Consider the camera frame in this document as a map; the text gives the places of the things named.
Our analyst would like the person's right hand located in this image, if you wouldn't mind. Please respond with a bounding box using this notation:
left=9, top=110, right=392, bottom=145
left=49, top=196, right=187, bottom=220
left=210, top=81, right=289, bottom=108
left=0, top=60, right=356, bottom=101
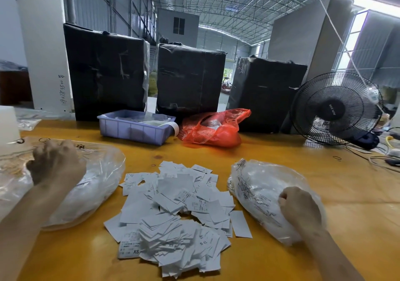
left=278, top=186, right=325, bottom=236

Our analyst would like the person's left hand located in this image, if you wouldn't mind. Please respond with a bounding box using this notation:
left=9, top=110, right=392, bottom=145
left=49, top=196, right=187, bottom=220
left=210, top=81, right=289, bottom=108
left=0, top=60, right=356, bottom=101
left=26, top=140, right=88, bottom=191

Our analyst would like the clear plastic bag black print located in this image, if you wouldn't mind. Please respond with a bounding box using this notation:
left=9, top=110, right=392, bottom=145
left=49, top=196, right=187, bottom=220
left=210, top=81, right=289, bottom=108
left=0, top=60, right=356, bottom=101
left=227, top=158, right=326, bottom=246

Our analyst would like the large clear bag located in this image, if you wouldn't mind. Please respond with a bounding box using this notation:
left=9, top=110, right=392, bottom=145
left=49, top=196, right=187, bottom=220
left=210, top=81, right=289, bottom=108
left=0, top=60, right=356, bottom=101
left=0, top=139, right=126, bottom=231

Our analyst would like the pile of white labels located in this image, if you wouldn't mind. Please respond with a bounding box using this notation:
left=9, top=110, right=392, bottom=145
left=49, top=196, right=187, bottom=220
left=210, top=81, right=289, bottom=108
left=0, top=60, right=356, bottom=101
left=103, top=160, right=253, bottom=279

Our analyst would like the person's right forearm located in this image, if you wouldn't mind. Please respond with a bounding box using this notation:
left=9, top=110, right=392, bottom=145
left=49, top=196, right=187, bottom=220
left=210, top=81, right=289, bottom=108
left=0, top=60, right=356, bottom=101
left=305, top=228, right=366, bottom=281

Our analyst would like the person's left forearm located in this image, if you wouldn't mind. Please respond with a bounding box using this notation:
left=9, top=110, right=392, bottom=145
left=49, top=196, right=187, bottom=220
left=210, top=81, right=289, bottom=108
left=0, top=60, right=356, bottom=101
left=0, top=183, right=70, bottom=281

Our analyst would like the red plastic bag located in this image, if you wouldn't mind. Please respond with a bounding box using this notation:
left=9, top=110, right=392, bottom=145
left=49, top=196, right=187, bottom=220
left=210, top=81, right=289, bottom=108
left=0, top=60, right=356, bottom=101
left=179, top=108, right=252, bottom=149

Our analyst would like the white foam box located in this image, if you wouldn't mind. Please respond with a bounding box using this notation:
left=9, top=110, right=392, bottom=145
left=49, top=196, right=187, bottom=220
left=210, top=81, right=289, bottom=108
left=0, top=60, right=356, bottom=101
left=0, top=106, right=22, bottom=154

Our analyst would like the blue plastic bin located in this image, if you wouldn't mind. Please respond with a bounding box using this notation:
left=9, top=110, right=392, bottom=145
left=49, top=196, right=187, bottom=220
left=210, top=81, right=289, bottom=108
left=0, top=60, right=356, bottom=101
left=97, top=109, right=180, bottom=146

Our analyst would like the brown wooden cabinet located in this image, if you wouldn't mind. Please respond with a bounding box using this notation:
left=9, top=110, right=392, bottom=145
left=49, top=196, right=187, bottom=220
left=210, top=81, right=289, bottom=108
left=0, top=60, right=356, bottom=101
left=0, top=70, right=33, bottom=106

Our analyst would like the large black wrapped bale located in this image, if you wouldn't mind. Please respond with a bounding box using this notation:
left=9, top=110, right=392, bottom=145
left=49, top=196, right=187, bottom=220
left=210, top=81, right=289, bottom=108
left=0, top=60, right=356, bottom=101
left=156, top=43, right=227, bottom=119
left=62, top=23, right=151, bottom=122
left=226, top=55, right=308, bottom=134

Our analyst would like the black table fan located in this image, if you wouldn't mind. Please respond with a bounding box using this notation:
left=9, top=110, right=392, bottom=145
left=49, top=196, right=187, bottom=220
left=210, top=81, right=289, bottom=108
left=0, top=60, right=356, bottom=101
left=290, top=71, right=385, bottom=149

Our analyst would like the white pillar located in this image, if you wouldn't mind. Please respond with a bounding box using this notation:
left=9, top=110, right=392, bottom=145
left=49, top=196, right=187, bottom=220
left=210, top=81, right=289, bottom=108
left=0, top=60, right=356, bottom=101
left=12, top=0, right=75, bottom=115

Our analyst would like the grey cabin with window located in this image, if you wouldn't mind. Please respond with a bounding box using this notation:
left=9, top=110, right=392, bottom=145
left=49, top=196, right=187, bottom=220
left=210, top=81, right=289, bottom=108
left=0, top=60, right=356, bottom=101
left=157, top=9, right=200, bottom=47

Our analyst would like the bundle of cables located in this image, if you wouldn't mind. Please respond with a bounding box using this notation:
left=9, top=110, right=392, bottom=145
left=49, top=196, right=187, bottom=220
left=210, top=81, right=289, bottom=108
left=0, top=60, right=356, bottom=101
left=347, top=134, right=400, bottom=174

